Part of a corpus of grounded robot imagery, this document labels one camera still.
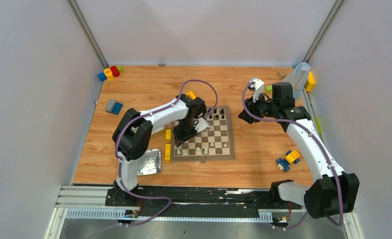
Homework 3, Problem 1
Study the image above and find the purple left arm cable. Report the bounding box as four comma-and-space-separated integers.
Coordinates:
114, 79, 219, 228

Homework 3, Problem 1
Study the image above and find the blue cube block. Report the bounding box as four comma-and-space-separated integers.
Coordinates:
98, 72, 107, 82

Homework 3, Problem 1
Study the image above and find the yellow arch block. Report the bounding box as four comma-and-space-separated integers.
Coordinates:
164, 143, 171, 162

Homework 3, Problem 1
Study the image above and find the yellow triangle frame block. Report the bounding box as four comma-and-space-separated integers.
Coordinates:
186, 91, 196, 100

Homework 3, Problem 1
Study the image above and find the red cylinder block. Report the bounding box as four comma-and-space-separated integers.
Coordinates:
110, 65, 120, 78

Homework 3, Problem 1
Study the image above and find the blue lego brick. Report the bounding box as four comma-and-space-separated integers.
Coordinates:
111, 102, 123, 115

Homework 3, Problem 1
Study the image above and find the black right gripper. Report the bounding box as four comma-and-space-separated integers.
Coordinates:
238, 91, 279, 124

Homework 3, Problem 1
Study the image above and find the yellow cylinder block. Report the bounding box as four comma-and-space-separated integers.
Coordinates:
104, 68, 114, 80

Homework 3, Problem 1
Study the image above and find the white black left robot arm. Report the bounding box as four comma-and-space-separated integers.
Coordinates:
112, 94, 209, 206

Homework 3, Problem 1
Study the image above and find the gray lego brick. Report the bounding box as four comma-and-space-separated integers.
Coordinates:
104, 99, 116, 113

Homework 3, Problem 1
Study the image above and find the black chess pieces row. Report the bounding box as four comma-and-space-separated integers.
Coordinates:
206, 107, 226, 120

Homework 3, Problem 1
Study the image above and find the gold tin with white pieces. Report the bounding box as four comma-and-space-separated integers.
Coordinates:
153, 125, 166, 132

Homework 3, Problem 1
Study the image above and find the small yellow rectangular block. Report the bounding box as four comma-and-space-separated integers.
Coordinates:
165, 129, 172, 141

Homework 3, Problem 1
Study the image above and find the clear blue plastic container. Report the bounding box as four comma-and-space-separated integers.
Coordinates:
281, 62, 311, 101

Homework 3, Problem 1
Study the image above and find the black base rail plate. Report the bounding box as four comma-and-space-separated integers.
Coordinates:
105, 185, 301, 221

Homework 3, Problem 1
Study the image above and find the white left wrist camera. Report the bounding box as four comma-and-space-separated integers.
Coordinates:
194, 118, 211, 133

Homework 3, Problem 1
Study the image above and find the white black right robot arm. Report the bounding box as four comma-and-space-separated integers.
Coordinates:
238, 78, 360, 226

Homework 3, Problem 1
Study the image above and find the green block at corner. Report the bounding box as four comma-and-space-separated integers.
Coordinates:
117, 65, 124, 73

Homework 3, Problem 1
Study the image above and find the silver tin lid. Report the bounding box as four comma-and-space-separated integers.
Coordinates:
137, 148, 161, 176

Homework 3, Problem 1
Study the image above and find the yellow block at right wall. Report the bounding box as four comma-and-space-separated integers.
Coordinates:
304, 72, 316, 92

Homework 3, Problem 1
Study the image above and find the wooden chess board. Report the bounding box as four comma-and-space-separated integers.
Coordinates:
171, 106, 235, 162

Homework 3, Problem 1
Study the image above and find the yellow blue toy car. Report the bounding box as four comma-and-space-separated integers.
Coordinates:
276, 150, 301, 172

